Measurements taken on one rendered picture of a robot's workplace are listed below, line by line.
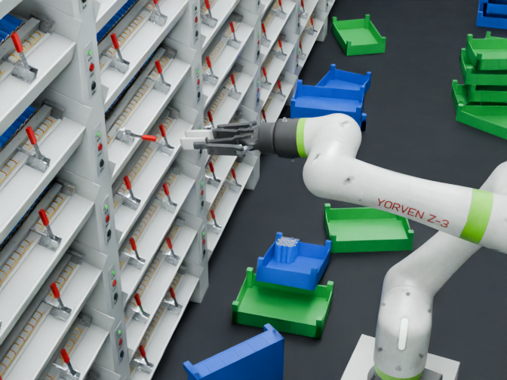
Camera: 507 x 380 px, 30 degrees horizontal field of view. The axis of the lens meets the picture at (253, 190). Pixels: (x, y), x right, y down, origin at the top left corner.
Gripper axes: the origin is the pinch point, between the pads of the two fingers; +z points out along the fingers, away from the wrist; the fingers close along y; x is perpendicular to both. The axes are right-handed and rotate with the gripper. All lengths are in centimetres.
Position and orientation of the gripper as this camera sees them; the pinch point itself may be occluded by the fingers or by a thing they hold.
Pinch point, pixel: (196, 139)
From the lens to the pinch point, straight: 226.8
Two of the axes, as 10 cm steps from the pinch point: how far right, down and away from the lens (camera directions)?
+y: 2.5, -5.5, 7.9
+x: -1.7, -8.3, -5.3
